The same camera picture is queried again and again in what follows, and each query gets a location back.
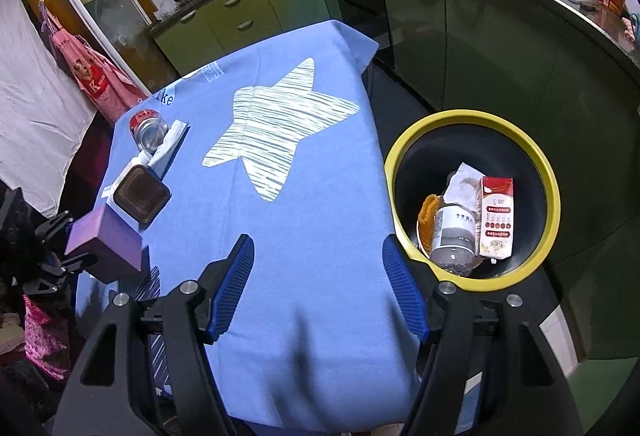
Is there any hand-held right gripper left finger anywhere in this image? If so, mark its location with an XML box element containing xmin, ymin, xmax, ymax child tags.
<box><xmin>52</xmin><ymin>233</ymin><xmax>256</xmax><ymax>436</ymax></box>

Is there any orange knitted cup sleeve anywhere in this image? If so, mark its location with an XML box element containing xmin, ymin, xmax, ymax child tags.
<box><xmin>417</xmin><ymin>193</ymin><xmax>443</xmax><ymax>249</ymax></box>

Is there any white tissue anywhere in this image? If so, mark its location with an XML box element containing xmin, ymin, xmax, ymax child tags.
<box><xmin>442</xmin><ymin>162</ymin><xmax>483</xmax><ymax>217</ymax></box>

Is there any red white milk carton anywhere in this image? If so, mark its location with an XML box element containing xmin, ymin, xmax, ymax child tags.
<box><xmin>477</xmin><ymin>176</ymin><xmax>516</xmax><ymax>259</ymax></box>

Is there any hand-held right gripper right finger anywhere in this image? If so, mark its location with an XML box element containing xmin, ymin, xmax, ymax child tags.
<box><xmin>382</xmin><ymin>236</ymin><xmax>586</xmax><ymax>436</ymax></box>

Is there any white hanging sheet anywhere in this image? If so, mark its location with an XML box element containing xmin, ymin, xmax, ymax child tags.
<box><xmin>0</xmin><ymin>0</ymin><xmax>98</xmax><ymax>217</ymax></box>

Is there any purple box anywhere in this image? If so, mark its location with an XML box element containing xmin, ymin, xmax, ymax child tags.
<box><xmin>65</xmin><ymin>205</ymin><xmax>144</xmax><ymax>284</ymax></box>

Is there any blue star-print tablecloth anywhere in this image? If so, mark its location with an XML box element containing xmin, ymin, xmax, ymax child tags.
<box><xmin>75</xmin><ymin>20</ymin><xmax>481</xmax><ymax>434</ymax></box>

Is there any dark green base cabinet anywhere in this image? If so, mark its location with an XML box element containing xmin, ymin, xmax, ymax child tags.
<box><xmin>310</xmin><ymin>0</ymin><xmax>640</xmax><ymax>362</ymax></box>

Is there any yellow-rimmed black trash bin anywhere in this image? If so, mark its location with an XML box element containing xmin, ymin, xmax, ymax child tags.
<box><xmin>384</xmin><ymin>110</ymin><xmax>561</xmax><ymax>293</ymax></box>

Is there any clear plastic bottle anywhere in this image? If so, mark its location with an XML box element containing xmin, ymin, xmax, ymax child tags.
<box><xmin>429</xmin><ymin>202</ymin><xmax>478</xmax><ymax>276</ymax></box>

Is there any pink checked apron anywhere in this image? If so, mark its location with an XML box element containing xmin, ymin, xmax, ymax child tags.
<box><xmin>39</xmin><ymin>0</ymin><xmax>151</xmax><ymax>124</ymax></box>

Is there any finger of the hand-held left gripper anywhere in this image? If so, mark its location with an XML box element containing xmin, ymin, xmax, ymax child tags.
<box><xmin>36</xmin><ymin>253</ymin><xmax>97</xmax><ymax>293</ymax></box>
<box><xmin>30</xmin><ymin>211</ymin><xmax>74</xmax><ymax>248</ymax></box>

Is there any red drink can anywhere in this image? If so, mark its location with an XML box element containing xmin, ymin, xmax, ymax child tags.
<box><xmin>129</xmin><ymin>108</ymin><xmax>170</xmax><ymax>154</ymax></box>

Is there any light green base cabinet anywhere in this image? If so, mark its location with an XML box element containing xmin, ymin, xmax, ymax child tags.
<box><xmin>150</xmin><ymin>0</ymin><xmax>341</xmax><ymax>77</ymax></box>

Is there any brown square container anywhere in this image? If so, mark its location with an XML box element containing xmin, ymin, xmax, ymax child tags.
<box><xmin>112</xmin><ymin>166</ymin><xmax>172</xmax><ymax>229</ymax></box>

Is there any frosted glass sliding door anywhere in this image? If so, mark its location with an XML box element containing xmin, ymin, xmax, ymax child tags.
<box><xmin>37</xmin><ymin>0</ymin><xmax>181</xmax><ymax>82</ymax></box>

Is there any pink patterned cloth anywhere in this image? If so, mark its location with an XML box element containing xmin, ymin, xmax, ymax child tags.
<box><xmin>22</xmin><ymin>293</ymin><xmax>71</xmax><ymax>382</ymax></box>

